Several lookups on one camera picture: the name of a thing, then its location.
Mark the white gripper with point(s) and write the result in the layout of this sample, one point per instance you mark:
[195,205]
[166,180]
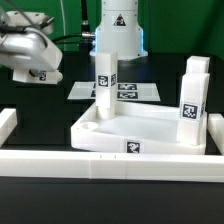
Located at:
[31,49]

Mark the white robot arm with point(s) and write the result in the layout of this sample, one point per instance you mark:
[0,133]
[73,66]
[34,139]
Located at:
[118,31]

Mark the marker sheet with tags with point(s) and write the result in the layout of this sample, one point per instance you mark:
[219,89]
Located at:
[144,92]

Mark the white desk top tray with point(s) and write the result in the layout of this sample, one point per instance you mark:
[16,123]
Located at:
[137,128]

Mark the white U-shaped fence frame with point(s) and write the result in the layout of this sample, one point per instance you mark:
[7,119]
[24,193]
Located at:
[59,164]

